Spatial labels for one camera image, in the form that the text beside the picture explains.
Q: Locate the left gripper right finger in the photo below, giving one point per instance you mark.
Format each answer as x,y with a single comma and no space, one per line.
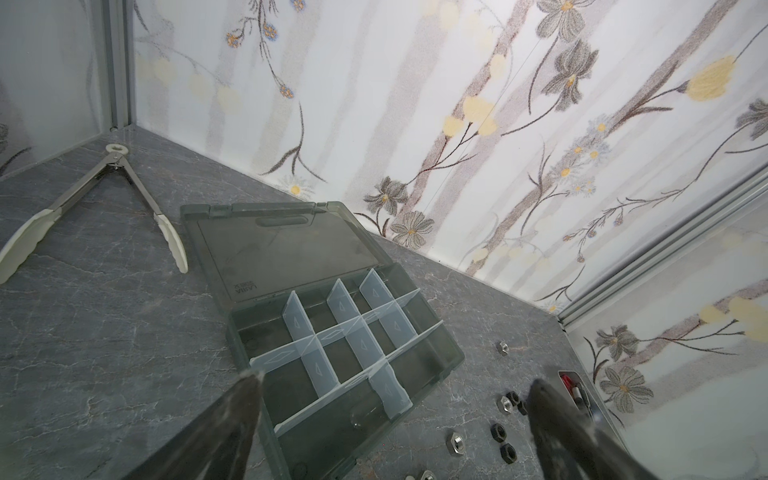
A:
569,445

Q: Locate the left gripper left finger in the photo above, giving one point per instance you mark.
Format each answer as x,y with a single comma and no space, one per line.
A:
217,443

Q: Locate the small tray with tools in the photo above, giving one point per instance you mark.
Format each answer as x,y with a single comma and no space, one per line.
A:
588,403

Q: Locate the black hex nut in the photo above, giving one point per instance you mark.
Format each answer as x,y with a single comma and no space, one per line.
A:
498,433
513,399
508,453

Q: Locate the silver hex nut by blacks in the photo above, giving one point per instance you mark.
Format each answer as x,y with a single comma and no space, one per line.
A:
505,405

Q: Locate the silver hex nut small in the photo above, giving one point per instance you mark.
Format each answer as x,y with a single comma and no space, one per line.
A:
456,444

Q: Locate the silver hex nut far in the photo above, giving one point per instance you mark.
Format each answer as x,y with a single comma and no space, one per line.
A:
503,348

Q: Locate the green compartment organizer box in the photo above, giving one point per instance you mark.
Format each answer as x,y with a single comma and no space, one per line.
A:
347,343

